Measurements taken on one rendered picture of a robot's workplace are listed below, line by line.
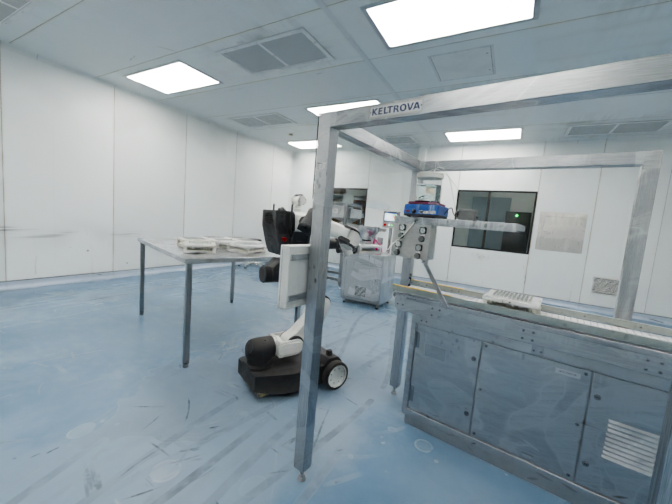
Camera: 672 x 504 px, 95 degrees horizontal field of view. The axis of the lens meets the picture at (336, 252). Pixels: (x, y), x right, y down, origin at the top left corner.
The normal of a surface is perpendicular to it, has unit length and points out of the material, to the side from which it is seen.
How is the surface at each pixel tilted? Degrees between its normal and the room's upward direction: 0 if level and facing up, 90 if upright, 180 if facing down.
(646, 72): 90
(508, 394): 90
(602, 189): 90
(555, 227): 90
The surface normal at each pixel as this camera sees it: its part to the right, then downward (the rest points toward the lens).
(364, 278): -0.49, 0.05
